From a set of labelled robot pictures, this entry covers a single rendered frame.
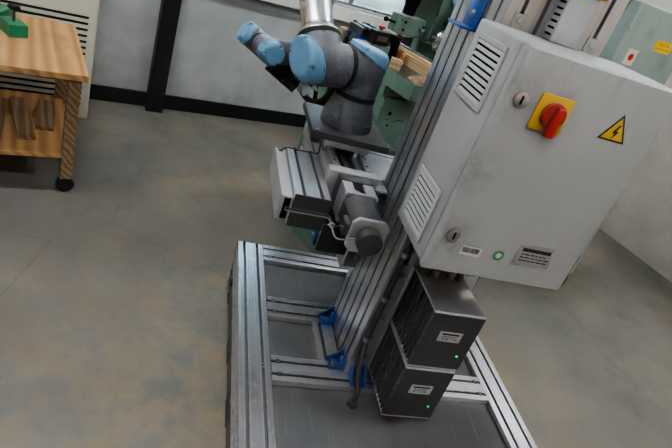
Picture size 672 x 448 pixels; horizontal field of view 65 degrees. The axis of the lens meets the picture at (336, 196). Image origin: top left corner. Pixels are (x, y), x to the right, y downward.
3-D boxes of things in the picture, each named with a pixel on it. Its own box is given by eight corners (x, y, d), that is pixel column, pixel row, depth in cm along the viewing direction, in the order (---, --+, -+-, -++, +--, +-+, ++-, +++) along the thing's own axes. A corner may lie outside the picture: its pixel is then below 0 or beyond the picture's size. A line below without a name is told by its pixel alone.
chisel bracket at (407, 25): (385, 31, 214) (392, 10, 210) (410, 37, 223) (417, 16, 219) (396, 37, 209) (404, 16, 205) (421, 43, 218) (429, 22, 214)
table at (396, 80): (304, 39, 223) (308, 25, 220) (360, 49, 241) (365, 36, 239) (389, 99, 183) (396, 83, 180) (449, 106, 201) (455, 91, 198)
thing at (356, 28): (346, 30, 202) (351, 16, 200) (368, 35, 209) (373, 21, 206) (365, 42, 193) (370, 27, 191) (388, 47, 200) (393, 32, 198)
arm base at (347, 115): (375, 140, 148) (387, 107, 144) (324, 127, 144) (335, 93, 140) (364, 119, 161) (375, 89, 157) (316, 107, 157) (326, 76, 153)
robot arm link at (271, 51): (298, 46, 164) (284, 36, 172) (265, 40, 157) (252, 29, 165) (292, 71, 167) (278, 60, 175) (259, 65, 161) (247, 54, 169)
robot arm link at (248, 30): (240, 42, 166) (231, 35, 172) (264, 64, 173) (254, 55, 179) (256, 23, 165) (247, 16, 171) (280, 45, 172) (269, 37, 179)
